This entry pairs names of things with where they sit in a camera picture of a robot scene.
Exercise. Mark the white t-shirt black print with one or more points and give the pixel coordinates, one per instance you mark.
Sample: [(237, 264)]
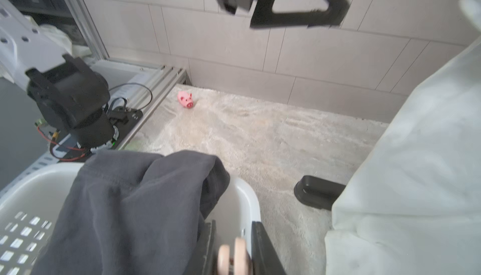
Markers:
[(413, 206)]

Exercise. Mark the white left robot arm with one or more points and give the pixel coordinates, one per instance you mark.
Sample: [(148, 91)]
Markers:
[(73, 98)]

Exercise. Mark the pink pig toy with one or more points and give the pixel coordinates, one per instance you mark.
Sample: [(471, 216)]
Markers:
[(185, 99)]

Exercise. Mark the dark grey t-shirt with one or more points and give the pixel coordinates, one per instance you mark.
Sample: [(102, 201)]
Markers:
[(134, 213)]

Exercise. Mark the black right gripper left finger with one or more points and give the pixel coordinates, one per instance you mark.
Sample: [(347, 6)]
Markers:
[(202, 259)]

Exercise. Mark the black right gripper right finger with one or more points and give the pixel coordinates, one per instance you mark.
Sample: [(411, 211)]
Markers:
[(264, 257)]

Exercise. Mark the white laundry basket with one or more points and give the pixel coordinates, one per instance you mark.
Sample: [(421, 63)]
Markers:
[(30, 209)]

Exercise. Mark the black clothes rack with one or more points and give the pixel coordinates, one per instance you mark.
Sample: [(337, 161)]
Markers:
[(317, 192)]

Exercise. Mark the light pink clothespin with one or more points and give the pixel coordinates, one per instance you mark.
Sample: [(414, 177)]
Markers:
[(237, 264)]

